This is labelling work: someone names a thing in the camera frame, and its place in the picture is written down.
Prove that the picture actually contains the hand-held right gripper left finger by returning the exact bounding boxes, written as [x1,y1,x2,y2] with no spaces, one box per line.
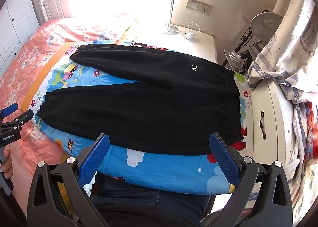
[27,132,110,227]

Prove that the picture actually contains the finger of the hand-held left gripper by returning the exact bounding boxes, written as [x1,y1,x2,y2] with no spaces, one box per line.
[0,103,19,118]
[0,109,34,130]

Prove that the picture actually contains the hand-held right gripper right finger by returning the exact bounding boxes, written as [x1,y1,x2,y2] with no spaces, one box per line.
[201,132,294,227]

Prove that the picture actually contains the black pants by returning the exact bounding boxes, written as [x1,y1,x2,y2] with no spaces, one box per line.
[37,43,245,156]

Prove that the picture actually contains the person's left hand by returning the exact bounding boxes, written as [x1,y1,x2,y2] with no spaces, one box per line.
[0,146,13,180]

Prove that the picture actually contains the cartoon printed blue blanket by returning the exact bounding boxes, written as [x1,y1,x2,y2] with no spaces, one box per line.
[29,39,254,195]

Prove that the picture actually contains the white cabinet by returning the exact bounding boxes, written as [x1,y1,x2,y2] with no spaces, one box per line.
[238,78,308,180]

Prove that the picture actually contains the pink floral bedspread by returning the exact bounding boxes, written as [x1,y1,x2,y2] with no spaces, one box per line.
[0,13,140,203]

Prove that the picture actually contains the red patterned cloth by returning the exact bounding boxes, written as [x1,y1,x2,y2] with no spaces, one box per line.
[293,100,318,168]

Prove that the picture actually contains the white wardrobe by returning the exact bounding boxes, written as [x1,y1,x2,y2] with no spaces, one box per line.
[0,0,40,71]

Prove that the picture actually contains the round silver lamp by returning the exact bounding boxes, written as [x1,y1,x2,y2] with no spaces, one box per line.
[224,48,242,71]

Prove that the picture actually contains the white nightstand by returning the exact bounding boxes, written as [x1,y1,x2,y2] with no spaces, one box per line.
[135,24,219,66]

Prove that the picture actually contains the grey desk lamp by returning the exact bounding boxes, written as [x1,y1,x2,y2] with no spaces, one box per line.
[222,12,284,68]

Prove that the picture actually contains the sailboat print curtain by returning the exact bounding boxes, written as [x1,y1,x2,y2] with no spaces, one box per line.
[248,0,318,103]

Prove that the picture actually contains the metal cabinet handle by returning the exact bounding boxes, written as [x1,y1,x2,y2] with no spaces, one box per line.
[258,111,267,140]

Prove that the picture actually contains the white charger with cable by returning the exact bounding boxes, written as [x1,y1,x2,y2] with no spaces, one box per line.
[184,22,202,41]

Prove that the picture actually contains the wall socket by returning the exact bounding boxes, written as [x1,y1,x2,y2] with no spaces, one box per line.
[186,0,213,15]

